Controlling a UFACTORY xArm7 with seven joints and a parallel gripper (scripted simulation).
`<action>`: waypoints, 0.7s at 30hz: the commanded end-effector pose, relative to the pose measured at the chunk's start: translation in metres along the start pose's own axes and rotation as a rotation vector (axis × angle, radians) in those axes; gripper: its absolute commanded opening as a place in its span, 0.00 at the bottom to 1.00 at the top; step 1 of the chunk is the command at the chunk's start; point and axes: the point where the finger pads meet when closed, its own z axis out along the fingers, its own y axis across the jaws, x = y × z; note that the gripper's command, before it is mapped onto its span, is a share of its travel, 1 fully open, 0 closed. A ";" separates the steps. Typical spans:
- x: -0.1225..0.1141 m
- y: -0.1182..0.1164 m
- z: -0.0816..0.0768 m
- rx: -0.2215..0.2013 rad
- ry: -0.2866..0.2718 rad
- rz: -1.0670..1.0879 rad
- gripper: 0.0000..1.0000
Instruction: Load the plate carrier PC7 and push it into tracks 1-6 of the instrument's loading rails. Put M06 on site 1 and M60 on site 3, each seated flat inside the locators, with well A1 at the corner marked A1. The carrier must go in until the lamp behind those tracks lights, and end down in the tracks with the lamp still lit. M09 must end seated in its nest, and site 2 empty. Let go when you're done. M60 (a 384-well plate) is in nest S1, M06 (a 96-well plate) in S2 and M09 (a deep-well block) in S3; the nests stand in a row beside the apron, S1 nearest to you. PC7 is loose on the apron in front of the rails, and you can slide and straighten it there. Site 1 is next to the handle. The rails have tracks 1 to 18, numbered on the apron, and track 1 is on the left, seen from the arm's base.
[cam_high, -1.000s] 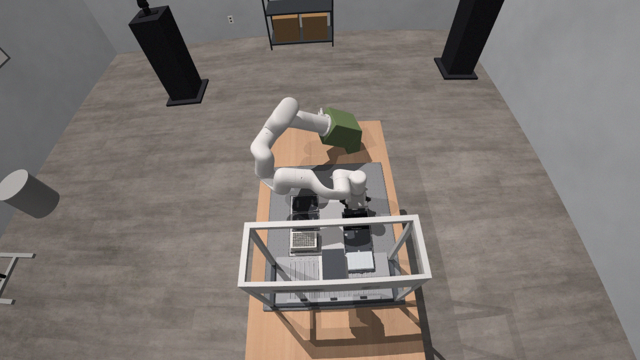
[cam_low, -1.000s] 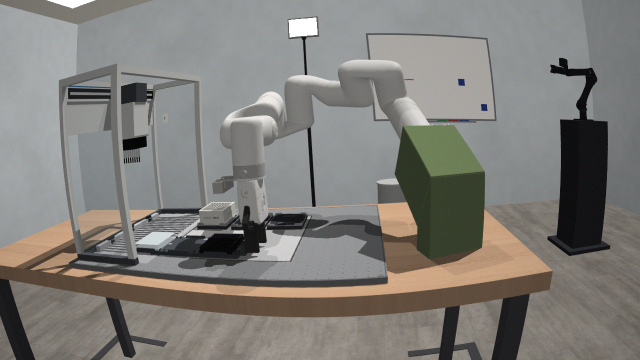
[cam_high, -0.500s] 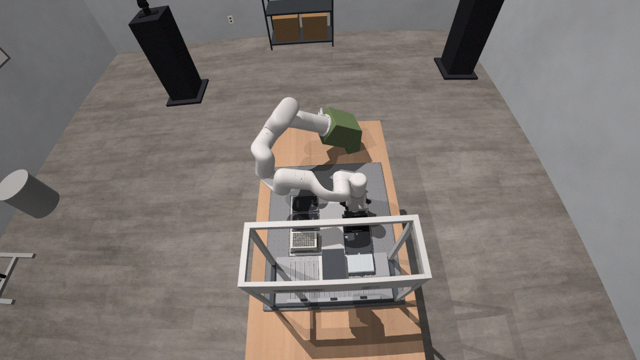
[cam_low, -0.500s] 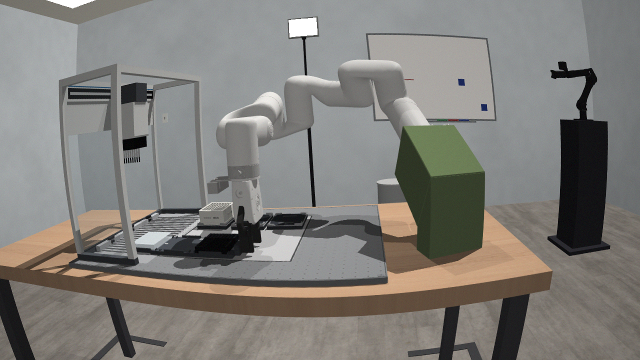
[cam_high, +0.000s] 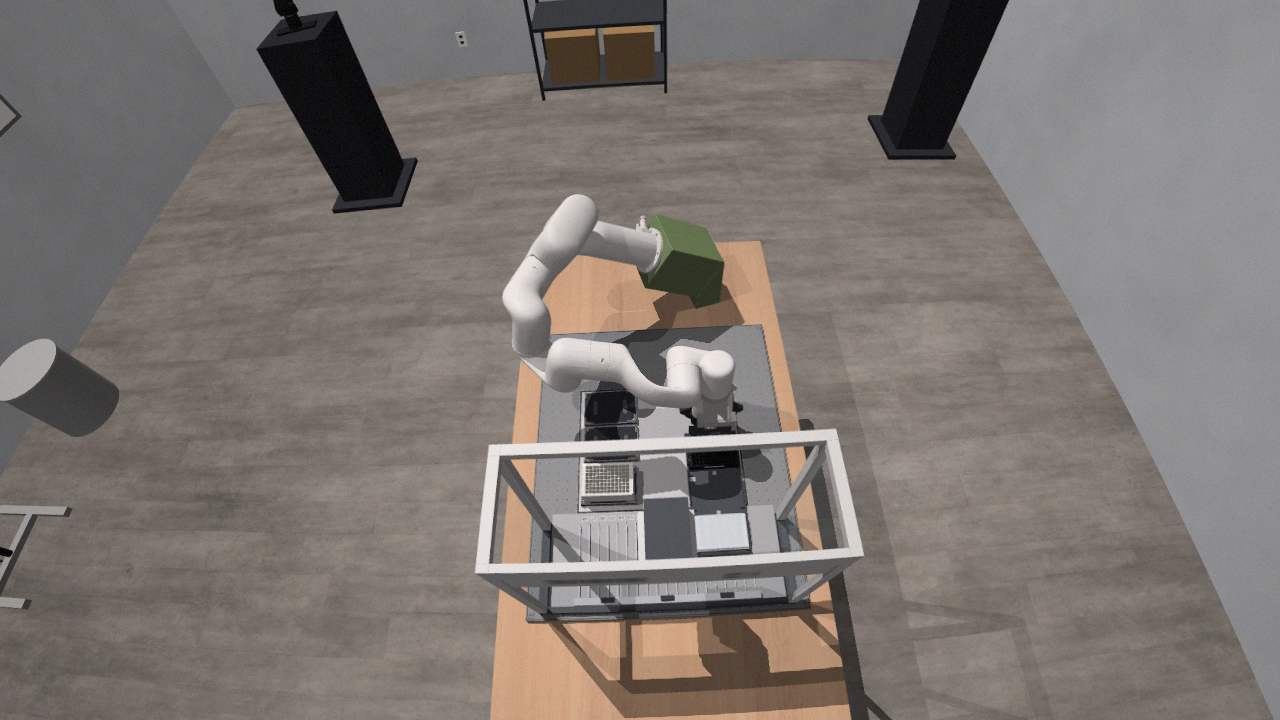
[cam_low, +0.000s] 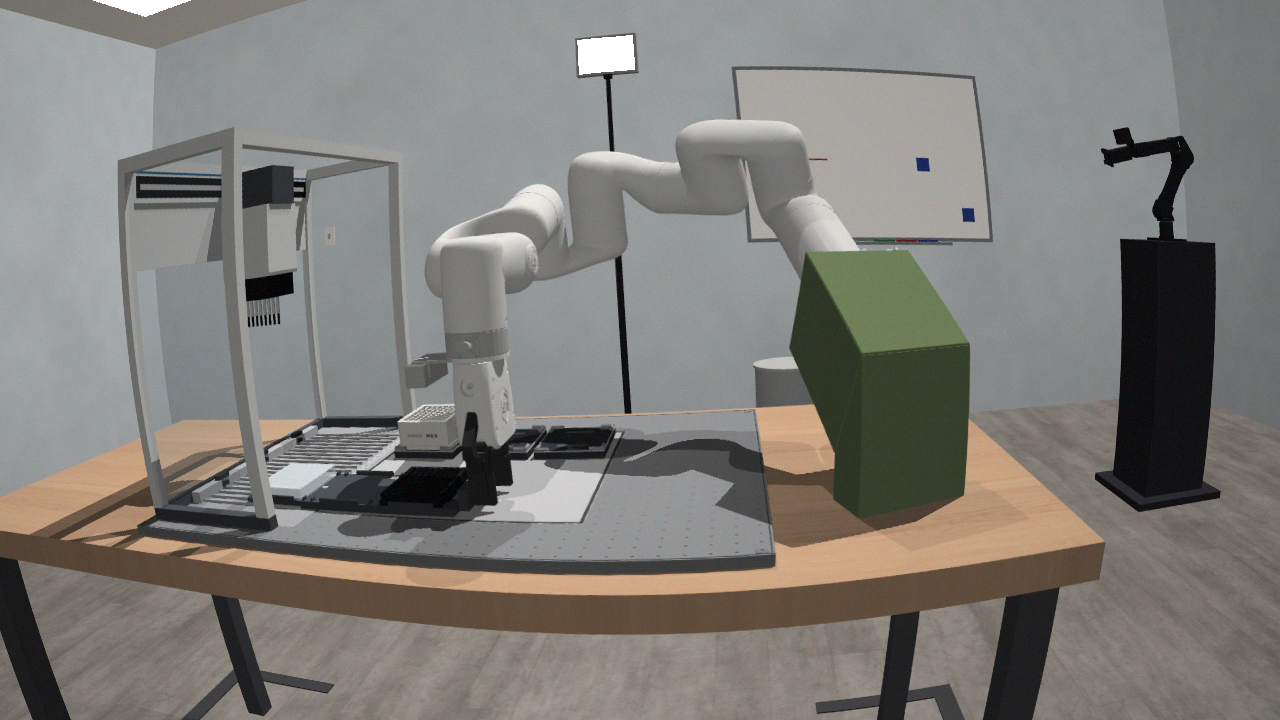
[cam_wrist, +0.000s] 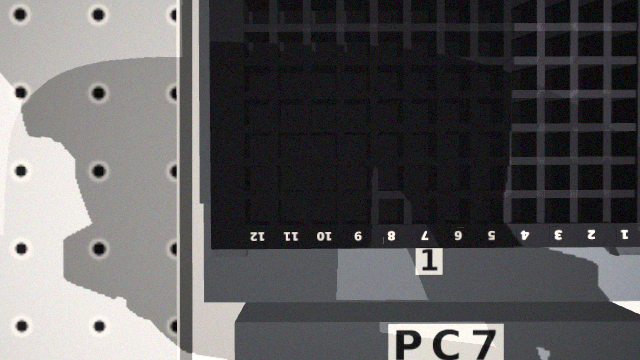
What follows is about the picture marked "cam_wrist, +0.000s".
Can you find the grey flat base plate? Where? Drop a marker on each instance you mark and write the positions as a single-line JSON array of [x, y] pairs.
[[88, 179]]

